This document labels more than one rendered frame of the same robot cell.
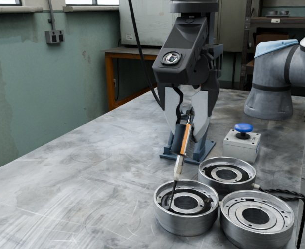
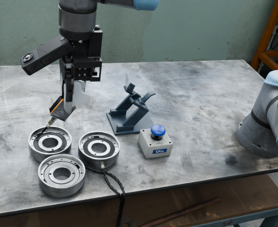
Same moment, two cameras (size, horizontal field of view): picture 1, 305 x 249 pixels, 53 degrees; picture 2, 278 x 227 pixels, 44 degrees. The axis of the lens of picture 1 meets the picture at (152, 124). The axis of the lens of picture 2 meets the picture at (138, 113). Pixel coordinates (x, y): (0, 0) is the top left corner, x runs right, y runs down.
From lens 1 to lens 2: 0.67 m
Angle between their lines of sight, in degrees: 37
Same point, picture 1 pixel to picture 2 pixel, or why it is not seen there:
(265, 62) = (262, 92)
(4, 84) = not seen: outside the picture
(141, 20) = not seen: outside the picture
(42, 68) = not seen: outside the picture
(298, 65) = (272, 111)
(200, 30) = (55, 48)
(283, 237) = (49, 189)
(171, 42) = (41, 47)
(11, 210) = (0, 91)
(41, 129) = (172, 44)
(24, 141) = (152, 47)
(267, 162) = (156, 165)
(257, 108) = (240, 129)
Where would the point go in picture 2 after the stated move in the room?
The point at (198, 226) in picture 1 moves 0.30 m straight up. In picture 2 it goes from (35, 156) to (31, 43)
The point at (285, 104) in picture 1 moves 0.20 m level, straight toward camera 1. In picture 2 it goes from (265, 142) to (205, 152)
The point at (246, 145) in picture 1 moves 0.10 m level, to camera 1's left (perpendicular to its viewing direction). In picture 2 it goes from (145, 143) to (120, 123)
